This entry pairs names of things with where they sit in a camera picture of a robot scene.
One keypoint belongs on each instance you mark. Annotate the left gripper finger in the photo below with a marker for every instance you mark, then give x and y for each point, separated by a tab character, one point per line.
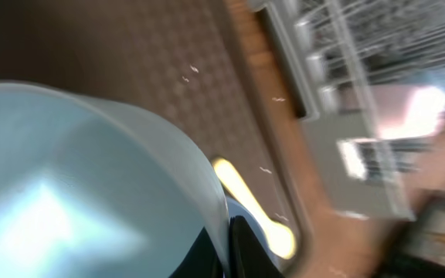
247	258

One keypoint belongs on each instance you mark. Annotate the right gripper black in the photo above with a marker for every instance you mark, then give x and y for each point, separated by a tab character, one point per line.
419	249

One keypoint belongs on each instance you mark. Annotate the light blue bowl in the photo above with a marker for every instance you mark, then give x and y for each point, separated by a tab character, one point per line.
97	188

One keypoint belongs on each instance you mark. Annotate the light blue cup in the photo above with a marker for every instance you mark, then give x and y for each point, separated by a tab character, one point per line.
425	77

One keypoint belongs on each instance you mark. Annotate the grey dishwasher rack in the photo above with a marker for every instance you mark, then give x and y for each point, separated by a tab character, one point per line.
344	59

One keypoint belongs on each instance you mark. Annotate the yellow plastic spoon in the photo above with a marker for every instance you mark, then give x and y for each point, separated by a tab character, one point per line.
279	237

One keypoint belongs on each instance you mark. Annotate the dark blue plate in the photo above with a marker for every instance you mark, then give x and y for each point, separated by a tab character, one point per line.
236	209

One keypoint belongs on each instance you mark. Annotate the brown serving tray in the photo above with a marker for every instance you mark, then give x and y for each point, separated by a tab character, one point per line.
179	59

